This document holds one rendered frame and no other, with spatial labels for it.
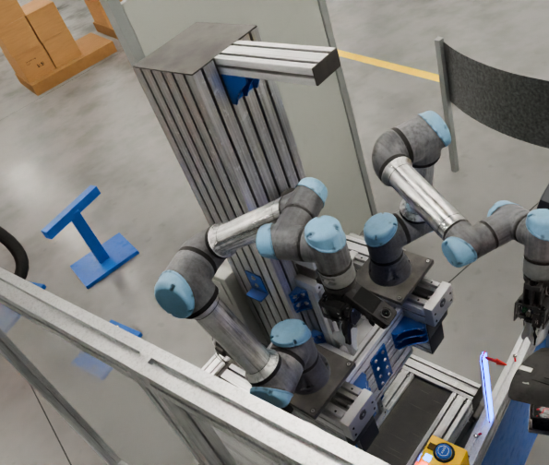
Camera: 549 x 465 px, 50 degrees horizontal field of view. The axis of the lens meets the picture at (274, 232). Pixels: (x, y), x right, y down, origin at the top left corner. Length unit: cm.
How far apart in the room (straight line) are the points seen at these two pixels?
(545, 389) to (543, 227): 45
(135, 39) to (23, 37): 591
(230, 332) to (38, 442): 237
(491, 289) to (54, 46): 644
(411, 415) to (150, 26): 194
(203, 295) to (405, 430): 146
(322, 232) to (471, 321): 222
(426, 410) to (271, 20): 190
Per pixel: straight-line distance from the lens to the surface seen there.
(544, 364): 173
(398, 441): 273
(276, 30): 299
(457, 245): 144
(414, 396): 283
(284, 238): 122
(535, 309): 151
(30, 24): 828
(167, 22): 251
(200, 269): 152
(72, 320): 91
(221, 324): 158
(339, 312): 132
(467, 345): 322
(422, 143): 170
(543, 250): 145
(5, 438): 399
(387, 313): 129
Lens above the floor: 258
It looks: 39 degrees down
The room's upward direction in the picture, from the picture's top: 22 degrees counter-clockwise
